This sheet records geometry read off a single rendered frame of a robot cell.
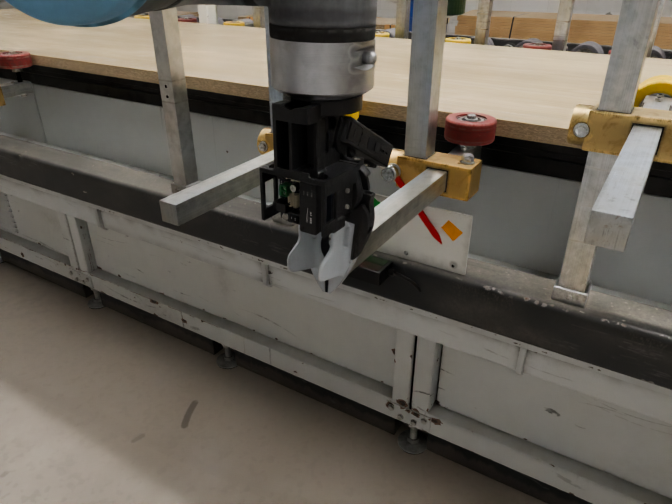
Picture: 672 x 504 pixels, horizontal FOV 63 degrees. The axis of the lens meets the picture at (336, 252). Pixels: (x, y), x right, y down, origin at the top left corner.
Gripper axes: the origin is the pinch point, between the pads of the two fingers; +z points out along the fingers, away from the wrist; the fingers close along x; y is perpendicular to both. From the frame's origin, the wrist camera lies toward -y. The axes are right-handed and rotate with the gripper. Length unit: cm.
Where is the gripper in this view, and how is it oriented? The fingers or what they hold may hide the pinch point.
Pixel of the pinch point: (332, 278)
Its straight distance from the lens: 59.6
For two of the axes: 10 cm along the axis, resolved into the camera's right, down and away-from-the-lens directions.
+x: 8.5, 2.5, -4.6
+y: -5.3, 3.8, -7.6
